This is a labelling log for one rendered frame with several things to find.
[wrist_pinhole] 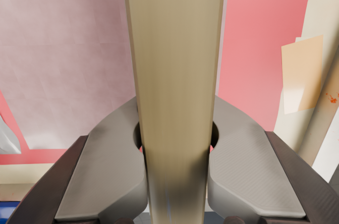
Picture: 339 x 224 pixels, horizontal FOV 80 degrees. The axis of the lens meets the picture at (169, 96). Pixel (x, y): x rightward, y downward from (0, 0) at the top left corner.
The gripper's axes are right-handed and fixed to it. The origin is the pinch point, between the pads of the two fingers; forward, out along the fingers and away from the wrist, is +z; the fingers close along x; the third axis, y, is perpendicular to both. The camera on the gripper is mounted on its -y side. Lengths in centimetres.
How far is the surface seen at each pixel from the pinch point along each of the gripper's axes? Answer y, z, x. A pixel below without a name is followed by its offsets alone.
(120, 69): 3.1, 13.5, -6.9
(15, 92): 6.1, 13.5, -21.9
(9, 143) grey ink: 15.0, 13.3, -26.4
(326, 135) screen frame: 12.1, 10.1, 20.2
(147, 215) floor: 197, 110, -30
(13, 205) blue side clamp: 24.9, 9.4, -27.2
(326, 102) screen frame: 8.0, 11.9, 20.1
